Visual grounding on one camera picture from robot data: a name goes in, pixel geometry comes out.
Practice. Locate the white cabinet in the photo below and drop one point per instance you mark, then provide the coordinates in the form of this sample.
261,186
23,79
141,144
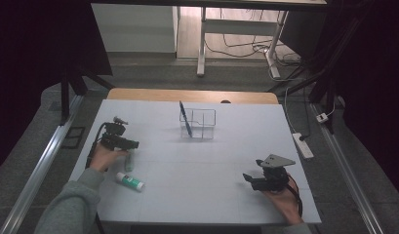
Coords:
135,29

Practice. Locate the desk with white legs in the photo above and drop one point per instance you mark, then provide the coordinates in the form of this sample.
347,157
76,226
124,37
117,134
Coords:
236,26

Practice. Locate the white table cover board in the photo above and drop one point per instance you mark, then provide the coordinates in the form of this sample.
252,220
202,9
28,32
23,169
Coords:
203,169

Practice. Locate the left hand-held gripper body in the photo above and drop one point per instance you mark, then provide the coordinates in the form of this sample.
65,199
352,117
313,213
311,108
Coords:
114,136

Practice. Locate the white power strip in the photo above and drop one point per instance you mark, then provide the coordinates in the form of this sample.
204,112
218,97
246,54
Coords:
302,146

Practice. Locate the blue pen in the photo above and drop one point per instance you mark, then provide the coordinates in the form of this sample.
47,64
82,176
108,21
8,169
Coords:
185,120

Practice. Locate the aluminium floor rail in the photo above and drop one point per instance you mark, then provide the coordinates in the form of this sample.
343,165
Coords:
41,169
350,182

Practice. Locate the white green glue stick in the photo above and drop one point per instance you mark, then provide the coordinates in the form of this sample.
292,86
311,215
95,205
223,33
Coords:
130,181

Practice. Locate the person's left hand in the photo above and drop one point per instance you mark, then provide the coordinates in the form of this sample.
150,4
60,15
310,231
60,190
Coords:
102,159

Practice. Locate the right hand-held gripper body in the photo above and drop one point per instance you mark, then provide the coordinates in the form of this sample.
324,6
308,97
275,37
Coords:
271,180

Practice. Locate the black floor grate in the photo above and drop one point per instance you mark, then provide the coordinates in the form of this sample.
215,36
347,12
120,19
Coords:
73,137

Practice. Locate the person's right hand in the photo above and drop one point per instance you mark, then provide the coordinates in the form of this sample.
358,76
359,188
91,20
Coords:
285,203

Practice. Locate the dark round table grommet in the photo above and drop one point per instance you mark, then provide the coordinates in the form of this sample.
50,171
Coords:
225,101

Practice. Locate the black curtain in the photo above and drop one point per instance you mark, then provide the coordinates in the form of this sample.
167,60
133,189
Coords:
376,81
24,65

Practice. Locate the black metal stand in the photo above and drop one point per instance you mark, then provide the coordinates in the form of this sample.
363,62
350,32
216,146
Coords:
328,97
65,97

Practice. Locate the small white adapter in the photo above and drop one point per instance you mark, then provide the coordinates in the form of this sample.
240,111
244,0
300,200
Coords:
322,117

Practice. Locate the clear plastic organizer box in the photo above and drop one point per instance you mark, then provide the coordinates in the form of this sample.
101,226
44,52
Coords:
203,133

